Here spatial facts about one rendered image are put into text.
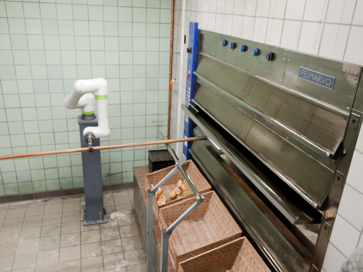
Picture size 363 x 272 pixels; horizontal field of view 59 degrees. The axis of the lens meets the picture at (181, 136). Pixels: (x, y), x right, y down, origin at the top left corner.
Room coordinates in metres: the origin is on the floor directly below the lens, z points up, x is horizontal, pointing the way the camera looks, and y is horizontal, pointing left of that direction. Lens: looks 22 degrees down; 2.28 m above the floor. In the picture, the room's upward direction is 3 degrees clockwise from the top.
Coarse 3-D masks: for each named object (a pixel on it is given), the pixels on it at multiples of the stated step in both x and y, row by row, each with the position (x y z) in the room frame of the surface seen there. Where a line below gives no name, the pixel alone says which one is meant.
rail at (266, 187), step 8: (208, 128) 2.27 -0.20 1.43; (216, 136) 2.12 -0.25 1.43; (224, 144) 1.98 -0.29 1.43; (232, 152) 1.86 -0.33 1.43; (240, 160) 1.75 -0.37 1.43; (248, 168) 1.64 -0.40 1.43; (256, 176) 1.55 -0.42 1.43; (264, 184) 1.47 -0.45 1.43; (272, 192) 1.40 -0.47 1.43; (280, 200) 1.33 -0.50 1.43; (288, 208) 1.26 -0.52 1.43; (296, 216) 1.20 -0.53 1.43
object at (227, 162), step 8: (208, 144) 2.58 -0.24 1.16; (216, 152) 2.40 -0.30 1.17; (224, 160) 2.25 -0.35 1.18; (232, 168) 2.11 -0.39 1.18; (240, 176) 1.99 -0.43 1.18; (248, 184) 1.89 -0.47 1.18; (256, 192) 1.80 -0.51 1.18; (256, 200) 1.76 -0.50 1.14; (264, 200) 1.71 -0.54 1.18; (264, 208) 1.66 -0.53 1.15; (272, 208) 1.62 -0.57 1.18; (272, 216) 1.58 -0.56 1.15; (280, 216) 1.54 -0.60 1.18; (280, 224) 1.50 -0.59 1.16; (288, 224) 1.48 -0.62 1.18; (288, 232) 1.42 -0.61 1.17; (296, 232) 1.41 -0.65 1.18; (296, 240) 1.36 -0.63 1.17; (304, 240) 1.35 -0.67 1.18; (304, 248) 1.30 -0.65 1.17; (312, 248) 1.29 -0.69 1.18
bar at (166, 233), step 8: (160, 136) 2.70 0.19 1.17; (168, 144) 2.52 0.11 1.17; (176, 160) 2.21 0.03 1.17; (176, 168) 2.16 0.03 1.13; (168, 176) 2.14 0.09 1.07; (184, 176) 1.99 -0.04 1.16; (160, 184) 2.12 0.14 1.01; (192, 184) 1.87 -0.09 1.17; (152, 192) 2.09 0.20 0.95; (152, 200) 2.09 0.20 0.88; (200, 200) 1.70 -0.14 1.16; (152, 208) 2.09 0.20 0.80; (192, 208) 1.69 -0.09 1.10; (152, 216) 2.09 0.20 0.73; (184, 216) 1.68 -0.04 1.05; (152, 224) 2.10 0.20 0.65; (176, 224) 1.66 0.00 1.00; (168, 232) 1.64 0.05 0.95; (168, 240) 1.64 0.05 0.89; (168, 248) 1.64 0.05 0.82; (160, 264) 1.66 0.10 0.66
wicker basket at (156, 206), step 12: (168, 168) 2.81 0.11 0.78; (192, 168) 2.78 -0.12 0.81; (168, 180) 2.82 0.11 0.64; (192, 180) 2.70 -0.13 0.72; (204, 180) 2.51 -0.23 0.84; (168, 192) 2.67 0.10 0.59; (192, 192) 2.61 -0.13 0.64; (204, 192) 2.43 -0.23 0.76; (156, 204) 2.27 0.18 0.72; (168, 204) 2.25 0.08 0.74; (192, 204) 2.33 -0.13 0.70; (156, 216) 2.27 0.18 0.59
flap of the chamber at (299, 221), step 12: (192, 108) 2.86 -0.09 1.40; (204, 120) 2.53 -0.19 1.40; (204, 132) 2.29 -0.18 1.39; (216, 132) 2.27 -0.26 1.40; (216, 144) 2.06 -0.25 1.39; (228, 144) 2.05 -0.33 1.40; (240, 144) 2.10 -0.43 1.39; (228, 156) 1.87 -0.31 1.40; (240, 156) 1.87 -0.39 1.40; (252, 156) 1.90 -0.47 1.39; (240, 168) 1.70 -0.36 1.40; (252, 168) 1.70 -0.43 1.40; (264, 168) 1.73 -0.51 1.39; (252, 180) 1.57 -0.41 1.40; (264, 180) 1.56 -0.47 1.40; (276, 180) 1.59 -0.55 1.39; (264, 192) 1.44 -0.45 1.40; (276, 192) 1.44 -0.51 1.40; (288, 192) 1.47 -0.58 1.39; (276, 204) 1.34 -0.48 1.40; (288, 204) 1.34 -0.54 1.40; (300, 204) 1.36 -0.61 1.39; (288, 216) 1.24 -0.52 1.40; (300, 216) 1.24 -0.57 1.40; (312, 216) 1.26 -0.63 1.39
